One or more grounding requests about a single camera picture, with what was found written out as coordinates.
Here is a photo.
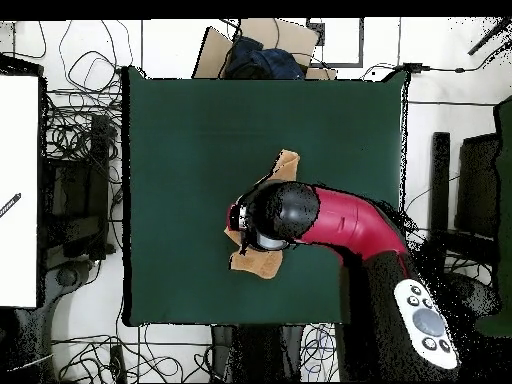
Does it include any green cloth over furniture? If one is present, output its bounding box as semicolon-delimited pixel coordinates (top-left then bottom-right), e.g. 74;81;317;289
473;94;512;338

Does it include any white desk top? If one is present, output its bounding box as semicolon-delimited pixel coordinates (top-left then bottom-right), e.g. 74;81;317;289
0;74;40;308

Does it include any dark green table cloth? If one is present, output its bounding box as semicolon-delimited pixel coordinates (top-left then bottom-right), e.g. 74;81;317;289
121;65;410;328

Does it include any black power strip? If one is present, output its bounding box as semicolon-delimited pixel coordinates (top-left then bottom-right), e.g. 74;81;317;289
108;344;128;384

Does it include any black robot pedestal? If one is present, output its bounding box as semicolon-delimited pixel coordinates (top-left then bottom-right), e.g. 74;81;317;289
210;324;305;383

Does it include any black chair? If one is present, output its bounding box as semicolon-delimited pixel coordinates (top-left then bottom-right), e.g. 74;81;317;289
41;114;118;261
426;131;501;274

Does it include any black tripod leg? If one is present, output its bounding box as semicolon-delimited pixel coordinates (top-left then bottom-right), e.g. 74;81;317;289
466;17;512;56

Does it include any black cable tangle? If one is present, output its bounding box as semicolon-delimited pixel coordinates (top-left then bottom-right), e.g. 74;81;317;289
51;333;213;383
43;19;125;185

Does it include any black strip with white marks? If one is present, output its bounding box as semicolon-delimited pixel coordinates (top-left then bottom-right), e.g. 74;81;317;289
0;192;22;219

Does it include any dark blue garment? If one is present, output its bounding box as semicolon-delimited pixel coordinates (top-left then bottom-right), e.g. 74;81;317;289
222;35;306;80

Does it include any grey office chair base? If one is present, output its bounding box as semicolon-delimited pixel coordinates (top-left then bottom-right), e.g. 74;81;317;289
439;270;502;321
43;257;101;317

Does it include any brown cardboard box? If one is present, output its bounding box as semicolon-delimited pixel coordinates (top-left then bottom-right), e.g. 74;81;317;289
191;17;339;81

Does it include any tan terry towel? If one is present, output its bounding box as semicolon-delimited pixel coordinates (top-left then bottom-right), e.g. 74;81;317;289
223;148;301;280

